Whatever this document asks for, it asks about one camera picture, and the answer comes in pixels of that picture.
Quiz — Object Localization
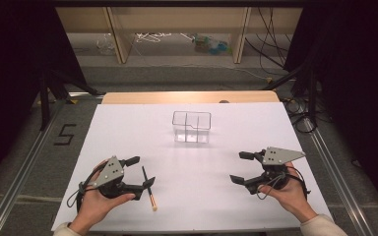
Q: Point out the person's right hand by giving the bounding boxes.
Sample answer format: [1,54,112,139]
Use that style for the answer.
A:
[257,161,318,224]

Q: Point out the black curtain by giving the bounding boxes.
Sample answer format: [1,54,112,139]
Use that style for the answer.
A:
[283,0,378,215]
[0,0,88,195]

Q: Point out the light wooden shelf unit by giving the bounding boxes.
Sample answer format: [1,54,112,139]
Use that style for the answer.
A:
[55,7,303,65]

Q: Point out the white floor cable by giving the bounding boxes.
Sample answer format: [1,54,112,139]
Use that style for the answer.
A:
[129,40,274,83]

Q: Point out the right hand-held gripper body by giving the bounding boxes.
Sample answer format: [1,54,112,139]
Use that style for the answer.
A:
[258,147,306,191]

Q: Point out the person's left hand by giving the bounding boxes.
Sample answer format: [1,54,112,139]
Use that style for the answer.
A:
[68,159,137,236]

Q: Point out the black floor cable coil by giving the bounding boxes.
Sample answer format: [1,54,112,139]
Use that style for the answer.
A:
[283,97,319,135]

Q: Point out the white table mat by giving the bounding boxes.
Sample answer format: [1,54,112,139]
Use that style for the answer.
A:
[50,101,335,233]

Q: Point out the left hand-held gripper cable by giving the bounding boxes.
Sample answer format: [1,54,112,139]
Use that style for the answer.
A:
[66,162,107,212]

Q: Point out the clear plastic divided container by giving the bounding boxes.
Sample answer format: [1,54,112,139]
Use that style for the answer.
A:
[171,110,213,145]

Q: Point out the black pencil with tan end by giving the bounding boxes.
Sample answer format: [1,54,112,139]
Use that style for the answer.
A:
[141,165,158,212]

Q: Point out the hanging black cables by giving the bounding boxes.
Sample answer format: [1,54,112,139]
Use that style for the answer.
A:
[244,7,293,69]

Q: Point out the right hand-held gripper cable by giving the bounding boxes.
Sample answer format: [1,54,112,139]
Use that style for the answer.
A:
[255,165,312,202]

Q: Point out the clear plastic bag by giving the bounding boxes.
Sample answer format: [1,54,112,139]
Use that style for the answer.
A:
[95,32,116,56]

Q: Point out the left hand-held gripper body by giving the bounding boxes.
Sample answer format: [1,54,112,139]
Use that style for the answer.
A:
[92,155,136,200]

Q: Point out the white cord bundle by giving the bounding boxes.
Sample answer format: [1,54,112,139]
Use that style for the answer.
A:
[134,31,173,44]

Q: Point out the aluminium floor rail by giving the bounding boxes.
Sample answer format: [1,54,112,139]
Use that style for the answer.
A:
[303,117,377,236]
[0,97,68,236]

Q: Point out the green and blue bundle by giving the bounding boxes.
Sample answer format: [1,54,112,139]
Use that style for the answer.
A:
[192,32,233,56]

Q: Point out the hand-held gripper cable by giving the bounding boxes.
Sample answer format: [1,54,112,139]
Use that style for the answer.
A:
[255,165,312,202]
[66,162,107,212]

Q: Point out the black stand legs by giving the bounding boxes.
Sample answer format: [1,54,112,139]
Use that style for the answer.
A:
[38,67,100,133]
[261,60,320,126]

